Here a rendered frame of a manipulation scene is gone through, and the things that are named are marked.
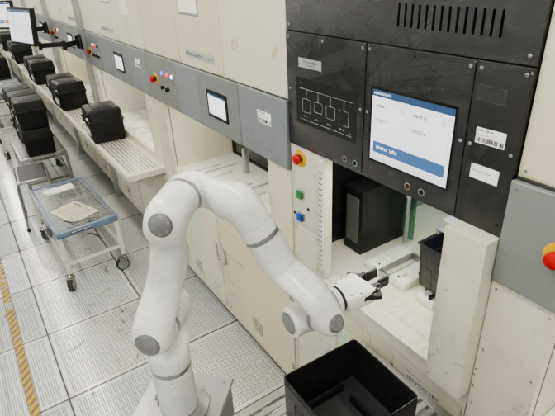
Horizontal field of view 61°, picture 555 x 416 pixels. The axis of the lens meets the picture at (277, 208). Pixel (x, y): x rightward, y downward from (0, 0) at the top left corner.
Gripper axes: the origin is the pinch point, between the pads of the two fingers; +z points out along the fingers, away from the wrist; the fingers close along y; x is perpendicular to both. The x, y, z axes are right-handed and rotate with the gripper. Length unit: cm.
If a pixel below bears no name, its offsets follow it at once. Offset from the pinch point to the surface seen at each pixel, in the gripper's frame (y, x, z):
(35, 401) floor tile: -142, -119, -101
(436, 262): -4.3, -10.7, 32.9
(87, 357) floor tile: -157, -119, -70
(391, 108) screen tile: -11.3, 45.1, 13.3
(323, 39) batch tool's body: -41, 60, 13
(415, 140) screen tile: -2.3, 38.2, 13.2
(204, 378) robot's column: -35, -43, -44
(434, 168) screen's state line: 5.1, 32.5, 13.2
